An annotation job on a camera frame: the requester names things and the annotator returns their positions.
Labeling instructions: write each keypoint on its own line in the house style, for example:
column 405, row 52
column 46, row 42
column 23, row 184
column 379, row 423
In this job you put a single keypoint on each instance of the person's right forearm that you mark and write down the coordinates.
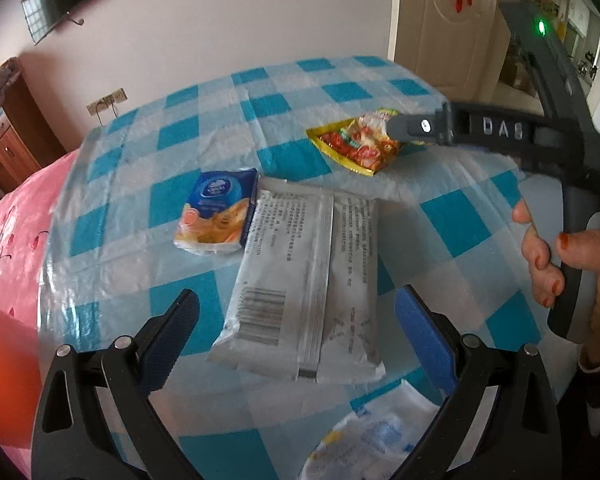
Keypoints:
column 595, row 400

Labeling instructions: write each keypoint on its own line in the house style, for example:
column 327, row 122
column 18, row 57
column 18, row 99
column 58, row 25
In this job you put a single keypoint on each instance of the blue orange tissue pack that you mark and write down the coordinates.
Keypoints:
column 215, row 210

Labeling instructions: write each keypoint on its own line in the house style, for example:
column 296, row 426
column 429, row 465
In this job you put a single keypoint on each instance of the cream panelled door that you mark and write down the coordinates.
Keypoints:
column 440, row 50

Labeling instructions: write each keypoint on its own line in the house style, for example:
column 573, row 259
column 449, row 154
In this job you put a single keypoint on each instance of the large white packet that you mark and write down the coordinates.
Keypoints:
column 290, row 270

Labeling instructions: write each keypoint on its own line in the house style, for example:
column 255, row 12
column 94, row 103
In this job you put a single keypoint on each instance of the bed with pink sheet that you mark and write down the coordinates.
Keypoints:
column 10, row 240

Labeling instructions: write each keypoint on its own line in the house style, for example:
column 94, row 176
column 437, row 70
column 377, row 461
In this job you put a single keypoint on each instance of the white blue printed packet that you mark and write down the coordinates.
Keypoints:
column 370, row 435

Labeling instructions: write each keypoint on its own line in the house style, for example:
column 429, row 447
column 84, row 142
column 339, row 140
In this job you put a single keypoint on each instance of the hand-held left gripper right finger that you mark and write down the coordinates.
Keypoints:
column 425, row 335

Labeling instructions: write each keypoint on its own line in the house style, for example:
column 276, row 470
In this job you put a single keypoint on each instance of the yellow snack packet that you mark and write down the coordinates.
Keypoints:
column 355, row 147

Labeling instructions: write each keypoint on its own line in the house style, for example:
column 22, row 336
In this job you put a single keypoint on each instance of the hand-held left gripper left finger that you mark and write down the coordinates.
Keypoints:
column 172, row 340

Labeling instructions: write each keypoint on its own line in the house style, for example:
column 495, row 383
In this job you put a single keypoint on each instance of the wooden cabinet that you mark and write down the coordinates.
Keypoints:
column 15, row 145

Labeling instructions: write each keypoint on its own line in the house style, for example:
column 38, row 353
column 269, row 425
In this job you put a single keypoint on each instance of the wall power outlet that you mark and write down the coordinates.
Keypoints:
column 107, row 101

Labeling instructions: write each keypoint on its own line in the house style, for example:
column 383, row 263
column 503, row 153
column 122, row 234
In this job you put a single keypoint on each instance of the blue checked tablecloth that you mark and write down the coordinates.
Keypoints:
column 130, row 270

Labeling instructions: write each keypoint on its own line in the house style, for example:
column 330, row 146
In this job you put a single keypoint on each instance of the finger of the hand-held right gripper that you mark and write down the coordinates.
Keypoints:
column 420, row 127

